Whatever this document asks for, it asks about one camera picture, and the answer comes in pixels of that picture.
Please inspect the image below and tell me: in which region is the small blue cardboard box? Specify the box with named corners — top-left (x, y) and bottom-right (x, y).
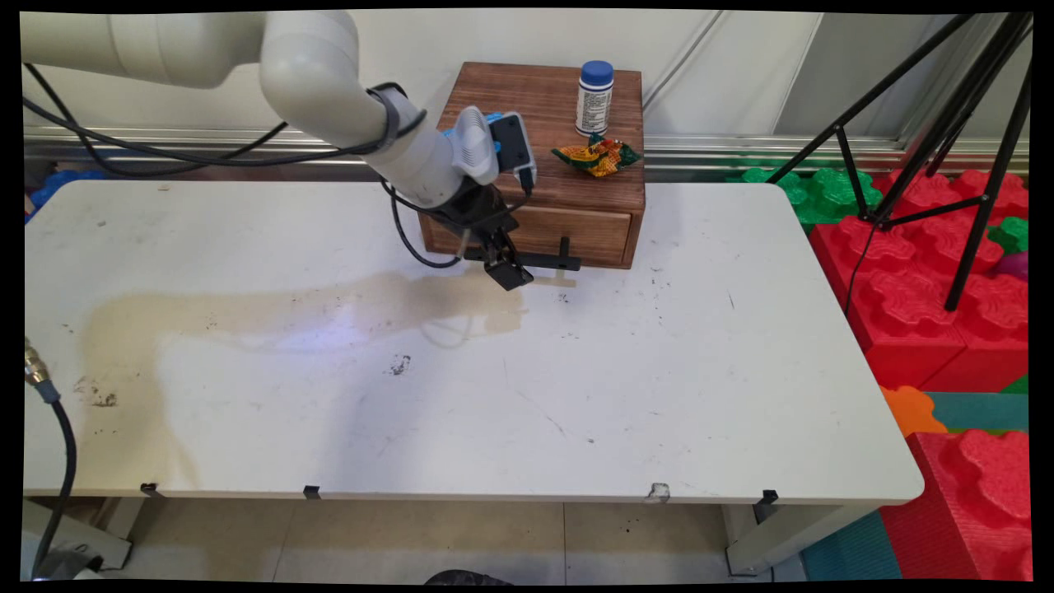
top-left (442, 114), bottom-right (505, 141)

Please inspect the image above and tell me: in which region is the orange foam piece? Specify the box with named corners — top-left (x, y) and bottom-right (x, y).
top-left (879, 385), bottom-right (949, 437)

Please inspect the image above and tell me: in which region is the brown wooden drawer cabinet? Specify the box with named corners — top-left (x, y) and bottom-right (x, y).
top-left (412, 62), bottom-right (647, 271)

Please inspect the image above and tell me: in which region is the white bottle with blue cap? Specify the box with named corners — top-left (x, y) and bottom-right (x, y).
top-left (575, 60), bottom-right (615, 138)

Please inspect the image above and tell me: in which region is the small green foam block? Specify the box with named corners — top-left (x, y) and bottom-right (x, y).
top-left (986, 216), bottom-right (1030, 254)

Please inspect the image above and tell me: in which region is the teal foam mat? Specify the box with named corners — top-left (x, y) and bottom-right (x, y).
top-left (926, 391), bottom-right (1030, 433)

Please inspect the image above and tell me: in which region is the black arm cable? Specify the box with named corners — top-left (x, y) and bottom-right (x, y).
top-left (23, 64), bottom-right (429, 178)

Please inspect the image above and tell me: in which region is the grey cable strap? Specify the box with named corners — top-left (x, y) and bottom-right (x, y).
top-left (366, 82), bottom-right (406, 156)

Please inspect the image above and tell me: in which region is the aluminium wall rail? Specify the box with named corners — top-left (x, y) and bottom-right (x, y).
top-left (23, 125), bottom-right (1030, 180)

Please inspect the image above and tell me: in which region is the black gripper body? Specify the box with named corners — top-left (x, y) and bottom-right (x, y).
top-left (420, 180), bottom-right (515, 248)

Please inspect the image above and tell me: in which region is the wooden drawer with black handle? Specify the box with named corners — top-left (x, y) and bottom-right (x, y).
top-left (420, 204), bottom-right (635, 274)

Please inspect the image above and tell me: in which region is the teal foam block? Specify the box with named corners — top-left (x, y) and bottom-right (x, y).
top-left (801, 511), bottom-right (904, 581)

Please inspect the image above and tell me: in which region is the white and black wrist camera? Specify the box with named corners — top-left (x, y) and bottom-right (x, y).
top-left (451, 105), bottom-right (539, 197)

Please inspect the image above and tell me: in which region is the black cable with brass connector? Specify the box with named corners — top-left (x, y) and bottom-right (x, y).
top-left (25, 338), bottom-right (79, 579)

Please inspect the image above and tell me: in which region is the black tripod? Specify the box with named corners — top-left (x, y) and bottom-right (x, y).
top-left (766, 12), bottom-right (1034, 312)

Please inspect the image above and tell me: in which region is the blue foam block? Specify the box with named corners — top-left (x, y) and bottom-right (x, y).
top-left (29, 169), bottom-right (106, 219)

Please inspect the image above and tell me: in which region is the white table leg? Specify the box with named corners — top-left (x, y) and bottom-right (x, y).
top-left (23, 497), bottom-right (134, 571)
top-left (723, 504), bottom-right (867, 576)

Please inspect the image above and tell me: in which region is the large green foam block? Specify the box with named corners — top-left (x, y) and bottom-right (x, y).
top-left (729, 167), bottom-right (875, 227)

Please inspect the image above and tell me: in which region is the red foam building block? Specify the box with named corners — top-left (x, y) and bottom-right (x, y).
top-left (873, 169), bottom-right (1030, 222)
top-left (848, 268), bottom-right (1030, 393)
top-left (809, 216), bottom-right (1001, 285)
top-left (879, 428), bottom-right (1034, 581)

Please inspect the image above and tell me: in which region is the dark round object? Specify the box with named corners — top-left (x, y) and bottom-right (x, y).
top-left (424, 570), bottom-right (513, 586)

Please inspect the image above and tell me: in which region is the crumpled colourful snack packet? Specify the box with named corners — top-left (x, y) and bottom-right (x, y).
top-left (551, 133), bottom-right (643, 179)

